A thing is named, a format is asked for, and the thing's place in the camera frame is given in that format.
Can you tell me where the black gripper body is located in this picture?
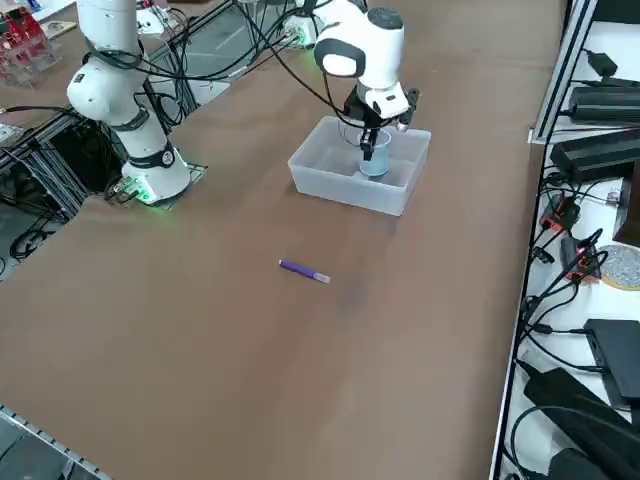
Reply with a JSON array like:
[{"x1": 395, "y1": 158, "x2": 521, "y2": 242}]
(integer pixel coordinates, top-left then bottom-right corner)
[{"x1": 342, "y1": 88, "x2": 383, "y2": 133}]

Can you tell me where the blue pencil holder cup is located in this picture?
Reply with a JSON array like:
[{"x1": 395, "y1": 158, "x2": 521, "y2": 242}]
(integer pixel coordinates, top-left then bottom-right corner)
[{"x1": 357, "y1": 130, "x2": 393, "y2": 180}]

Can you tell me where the purple marker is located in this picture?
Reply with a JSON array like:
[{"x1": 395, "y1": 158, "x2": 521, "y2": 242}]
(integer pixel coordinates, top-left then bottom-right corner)
[{"x1": 277, "y1": 257, "x2": 333, "y2": 287}]

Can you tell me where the clear plastic box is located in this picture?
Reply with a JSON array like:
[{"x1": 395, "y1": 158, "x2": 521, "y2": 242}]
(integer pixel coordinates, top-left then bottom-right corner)
[{"x1": 286, "y1": 115, "x2": 433, "y2": 218}]

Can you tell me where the dark brown box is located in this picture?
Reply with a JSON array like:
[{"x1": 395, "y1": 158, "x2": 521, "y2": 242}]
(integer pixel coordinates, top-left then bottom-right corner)
[{"x1": 613, "y1": 161, "x2": 640, "y2": 247}]

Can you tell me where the black flat box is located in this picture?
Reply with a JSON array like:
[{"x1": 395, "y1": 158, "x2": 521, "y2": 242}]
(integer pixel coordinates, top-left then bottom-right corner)
[{"x1": 583, "y1": 317, "x2": 640, "y2": 409}]

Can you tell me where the orange black connector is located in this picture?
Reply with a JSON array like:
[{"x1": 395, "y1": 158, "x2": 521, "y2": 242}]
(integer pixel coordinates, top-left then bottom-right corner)
[
  {"x1": 559, "y1": 238, "x2": 605, "y2": 283},
  {"x1": 541, "y1": 195, "x2": 583, "y2": 232}
]

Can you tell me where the large black power brick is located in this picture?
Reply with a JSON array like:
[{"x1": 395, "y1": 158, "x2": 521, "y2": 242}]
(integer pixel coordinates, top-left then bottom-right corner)
[{"x1": 549, "y1": 130, "x2": 640, "y2": 184}]

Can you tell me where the small black power adapter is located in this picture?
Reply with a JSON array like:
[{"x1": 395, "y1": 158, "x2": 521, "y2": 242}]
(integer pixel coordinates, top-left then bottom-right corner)
[{"x1": 585, "y1": 49, "x2": 620, "y2": 78}]

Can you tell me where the round glitter disc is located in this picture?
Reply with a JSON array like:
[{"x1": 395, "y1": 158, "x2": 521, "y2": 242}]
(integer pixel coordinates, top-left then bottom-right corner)
[{"x1": 599, "y1": 243, "x2": 640, "y2": 292}]

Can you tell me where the long black power brick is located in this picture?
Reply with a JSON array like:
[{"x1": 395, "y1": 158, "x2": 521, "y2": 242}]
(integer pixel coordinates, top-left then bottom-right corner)
[{"x1": 521, "y1": 367, "x2": 640, "y2": 454}]

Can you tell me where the red parts acrylic rack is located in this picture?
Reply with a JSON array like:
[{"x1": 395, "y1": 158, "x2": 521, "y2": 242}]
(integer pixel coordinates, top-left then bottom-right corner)
[{"x1": 0, "y1": 6, "x2": 64, "y2": 91}]

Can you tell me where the black round object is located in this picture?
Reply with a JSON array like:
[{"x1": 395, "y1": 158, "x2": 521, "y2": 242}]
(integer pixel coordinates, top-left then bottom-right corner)
[{"x1": 548, "y1": 446, "x2": 619, "y2": 480}]

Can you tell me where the black wrist camera silver lens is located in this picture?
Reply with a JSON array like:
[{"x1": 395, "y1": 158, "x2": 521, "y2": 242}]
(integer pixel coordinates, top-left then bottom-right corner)
[{"x1": 394, "y1": 87, "x2": 421, "y2": 134}]

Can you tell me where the aluminium frame post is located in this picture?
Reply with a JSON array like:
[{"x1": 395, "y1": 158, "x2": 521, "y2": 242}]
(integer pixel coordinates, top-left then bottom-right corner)
[{"x1": 531, "y1": 0, "x2": 597, "y2": 146}]

